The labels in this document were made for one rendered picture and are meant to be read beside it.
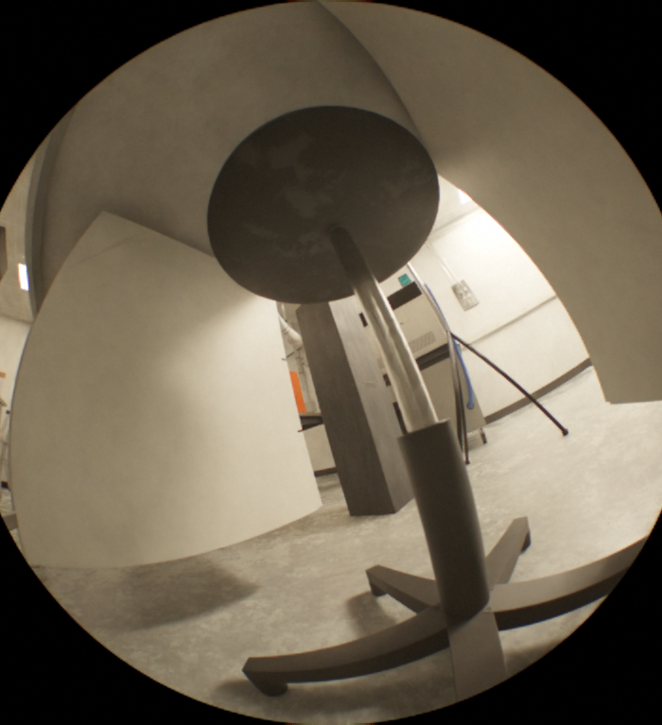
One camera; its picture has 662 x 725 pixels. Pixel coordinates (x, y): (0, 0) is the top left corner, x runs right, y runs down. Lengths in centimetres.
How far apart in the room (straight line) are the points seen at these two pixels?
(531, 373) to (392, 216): 279
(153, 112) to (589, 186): 67
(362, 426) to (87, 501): 86
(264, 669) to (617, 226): 55
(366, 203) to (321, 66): 38
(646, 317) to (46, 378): 68
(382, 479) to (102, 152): 128
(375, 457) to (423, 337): 119
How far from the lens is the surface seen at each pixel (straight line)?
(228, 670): 43
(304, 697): 37
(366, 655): 28
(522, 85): 31
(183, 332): 44
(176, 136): 59
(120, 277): 48
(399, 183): 33
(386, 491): 92
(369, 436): 90
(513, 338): 304
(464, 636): 26
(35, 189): 73
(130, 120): 63
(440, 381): 170
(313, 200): 30
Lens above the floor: 30
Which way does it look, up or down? 22 degrees up
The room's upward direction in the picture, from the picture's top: 16 degrees counter-clockwise
